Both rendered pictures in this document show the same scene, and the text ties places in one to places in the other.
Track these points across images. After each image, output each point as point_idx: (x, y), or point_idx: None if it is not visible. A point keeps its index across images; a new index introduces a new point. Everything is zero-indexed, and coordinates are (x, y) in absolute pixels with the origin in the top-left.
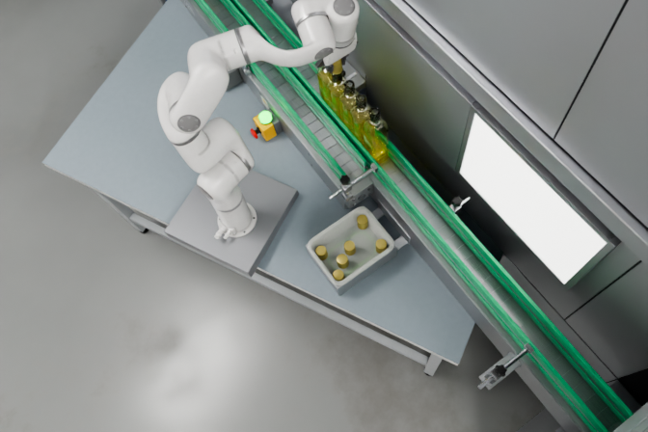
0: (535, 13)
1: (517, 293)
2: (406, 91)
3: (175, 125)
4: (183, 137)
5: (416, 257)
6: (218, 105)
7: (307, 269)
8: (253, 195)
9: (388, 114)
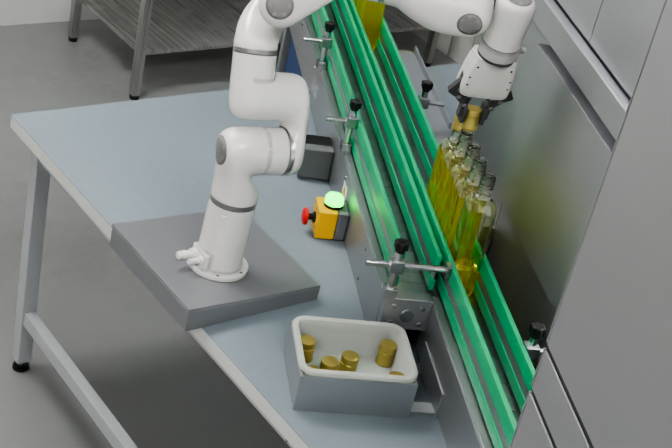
0: None
1: None
2: (542, 188)
3: None
4: (254, 42)
5: (434, 435)
6: (277, 182)
7: (268, 364)
8: (256, 258)
9: (501, 280)
